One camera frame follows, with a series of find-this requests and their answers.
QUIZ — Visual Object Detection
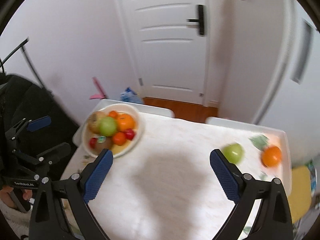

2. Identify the red tomato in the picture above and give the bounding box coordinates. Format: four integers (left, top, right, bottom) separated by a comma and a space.
89, 137, 98, 149
124, 128, 136, 141

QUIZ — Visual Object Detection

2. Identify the brown kiwi with sticker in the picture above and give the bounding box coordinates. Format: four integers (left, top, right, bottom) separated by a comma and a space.
94, 136, 113, 155

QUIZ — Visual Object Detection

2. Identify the large yellow-red apple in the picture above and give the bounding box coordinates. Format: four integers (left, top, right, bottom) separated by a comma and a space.
87, 111, 107, 134

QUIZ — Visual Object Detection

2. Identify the green apple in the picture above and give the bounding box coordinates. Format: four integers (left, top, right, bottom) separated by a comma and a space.
99, 116, 117, 137
221, 143, 245, 164

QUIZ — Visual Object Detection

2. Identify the orange tomato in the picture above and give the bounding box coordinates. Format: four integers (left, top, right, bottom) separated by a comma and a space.
112, 132, 126, 146

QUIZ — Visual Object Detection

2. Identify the small tangerine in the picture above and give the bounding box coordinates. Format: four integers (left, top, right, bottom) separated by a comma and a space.
108, 111, 118, 119

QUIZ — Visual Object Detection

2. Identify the large orange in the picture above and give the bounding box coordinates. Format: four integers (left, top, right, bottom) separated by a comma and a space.
116, 113, 136, 132

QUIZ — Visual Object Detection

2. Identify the operator hand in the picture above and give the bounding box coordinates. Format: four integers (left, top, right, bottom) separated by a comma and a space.
1, 185, 33, 210

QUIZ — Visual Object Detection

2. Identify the black clothing on rack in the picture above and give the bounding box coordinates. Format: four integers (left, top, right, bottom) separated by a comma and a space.
1, 74, 79, 156

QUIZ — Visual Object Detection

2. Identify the yellow stool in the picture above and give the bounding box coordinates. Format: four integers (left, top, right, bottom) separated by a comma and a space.
288, 166, 311, 224

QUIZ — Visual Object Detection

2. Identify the pink plastic tool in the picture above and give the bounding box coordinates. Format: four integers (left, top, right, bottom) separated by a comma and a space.
89, 77, 108, 100

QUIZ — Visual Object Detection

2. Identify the orange persimmon at table edge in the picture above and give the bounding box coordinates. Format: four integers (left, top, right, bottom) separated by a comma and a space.
261, 146, 282, 167

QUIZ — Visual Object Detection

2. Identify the cream oval fruit dish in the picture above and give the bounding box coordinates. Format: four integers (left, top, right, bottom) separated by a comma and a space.
81, 103, 145, 158

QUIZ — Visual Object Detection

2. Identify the black metal rack pole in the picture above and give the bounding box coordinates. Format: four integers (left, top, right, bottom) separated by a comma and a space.
1, 37, 48, 90

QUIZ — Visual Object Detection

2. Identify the floral white tablecloth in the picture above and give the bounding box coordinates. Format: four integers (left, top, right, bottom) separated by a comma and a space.
88, 113, 283, 239

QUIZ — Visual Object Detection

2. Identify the white door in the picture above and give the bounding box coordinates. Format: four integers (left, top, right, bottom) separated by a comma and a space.
119, 0, 207, 105

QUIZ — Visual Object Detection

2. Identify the black door handle lock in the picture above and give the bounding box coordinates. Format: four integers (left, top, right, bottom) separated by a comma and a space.
187, 4, 206, 36

